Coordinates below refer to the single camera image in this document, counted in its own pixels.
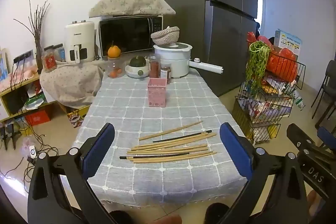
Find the tall red spice jar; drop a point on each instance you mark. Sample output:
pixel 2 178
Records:
pixel 154 66

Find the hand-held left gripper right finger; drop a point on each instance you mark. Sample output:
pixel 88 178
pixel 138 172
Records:
pixel 236 150

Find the red label jar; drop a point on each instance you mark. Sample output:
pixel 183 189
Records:
pixel 49 62

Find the pile of wooden chopsticks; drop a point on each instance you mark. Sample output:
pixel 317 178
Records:
pixel 168 149

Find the red plastic bags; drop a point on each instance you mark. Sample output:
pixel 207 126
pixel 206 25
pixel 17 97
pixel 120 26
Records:
pixel 282 61

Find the black power strip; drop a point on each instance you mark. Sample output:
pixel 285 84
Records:
pixel 23 56

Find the green squash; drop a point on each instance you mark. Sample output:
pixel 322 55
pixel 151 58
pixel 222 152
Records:
pixel 137 61

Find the orange fruit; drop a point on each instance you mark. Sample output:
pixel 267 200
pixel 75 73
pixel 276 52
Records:
pixel 114 52

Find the small spice jar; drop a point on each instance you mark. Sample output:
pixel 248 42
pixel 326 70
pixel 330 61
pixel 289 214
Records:
pixel 166 73

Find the pink utensil holder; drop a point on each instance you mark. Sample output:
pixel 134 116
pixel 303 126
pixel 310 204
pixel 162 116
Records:
pixel 157 92

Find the black lid jars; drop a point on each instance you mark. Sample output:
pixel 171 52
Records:
pixel 59 52

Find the black microwave oven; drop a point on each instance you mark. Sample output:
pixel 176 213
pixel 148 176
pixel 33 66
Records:
pixel 128 35

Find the green long beans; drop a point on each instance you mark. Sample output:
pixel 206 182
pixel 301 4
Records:
pixel 258 61

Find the white electric pot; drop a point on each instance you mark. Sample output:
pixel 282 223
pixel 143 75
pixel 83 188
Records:
pixel 173 61

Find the clear jar of small oranges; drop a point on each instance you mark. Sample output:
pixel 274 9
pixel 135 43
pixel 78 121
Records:
pixel 114 69

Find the person's right hand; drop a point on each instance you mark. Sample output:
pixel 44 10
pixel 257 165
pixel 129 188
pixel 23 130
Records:
pixel 314 203

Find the black chair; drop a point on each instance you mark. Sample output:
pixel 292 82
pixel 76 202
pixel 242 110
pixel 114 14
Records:
pixel 328 87

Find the blue and white box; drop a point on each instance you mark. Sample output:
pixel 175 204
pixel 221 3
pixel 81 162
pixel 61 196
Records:
pixel 288 41

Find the floral cloth over side table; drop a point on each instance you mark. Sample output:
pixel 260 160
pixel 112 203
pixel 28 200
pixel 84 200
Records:
pixel 71 82

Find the red box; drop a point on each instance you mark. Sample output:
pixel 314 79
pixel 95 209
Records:
pixel 38 117

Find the dark shoe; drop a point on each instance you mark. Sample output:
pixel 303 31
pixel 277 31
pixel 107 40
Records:
pixel 120 217
pixel 216 213

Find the white air fryer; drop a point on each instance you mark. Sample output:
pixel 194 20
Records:
pixel 78 37

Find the small white appliance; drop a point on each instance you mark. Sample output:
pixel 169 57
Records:
pixel 135 72

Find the printed cardboard box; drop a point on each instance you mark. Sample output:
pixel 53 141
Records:
pixel 77 116

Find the grey checkered tablecloth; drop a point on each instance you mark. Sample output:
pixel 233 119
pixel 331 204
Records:
pixel 162 113

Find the black chopstick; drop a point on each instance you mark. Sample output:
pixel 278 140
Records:
pixel 183 136
pixel 157 155

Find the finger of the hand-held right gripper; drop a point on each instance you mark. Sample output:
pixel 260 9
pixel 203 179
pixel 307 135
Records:
pixel 299 137
pixel 326 137

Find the dry branches in vase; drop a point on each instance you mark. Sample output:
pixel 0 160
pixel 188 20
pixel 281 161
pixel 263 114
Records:
pixel 38 29

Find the woven basket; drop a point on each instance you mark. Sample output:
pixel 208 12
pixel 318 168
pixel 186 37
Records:
pixel 165 35

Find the dark grey refrigerator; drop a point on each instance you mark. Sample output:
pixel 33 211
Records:
pixel 199 29

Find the yellow wooden shelf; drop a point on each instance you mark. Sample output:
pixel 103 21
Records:
pixel 5 98

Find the picture frame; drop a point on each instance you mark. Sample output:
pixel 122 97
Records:
pixel 3 64

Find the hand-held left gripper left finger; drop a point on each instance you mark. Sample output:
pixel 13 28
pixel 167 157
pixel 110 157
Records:
pixel 99 148

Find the white plastic bag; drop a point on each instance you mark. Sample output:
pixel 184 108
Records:
pixel 299 102

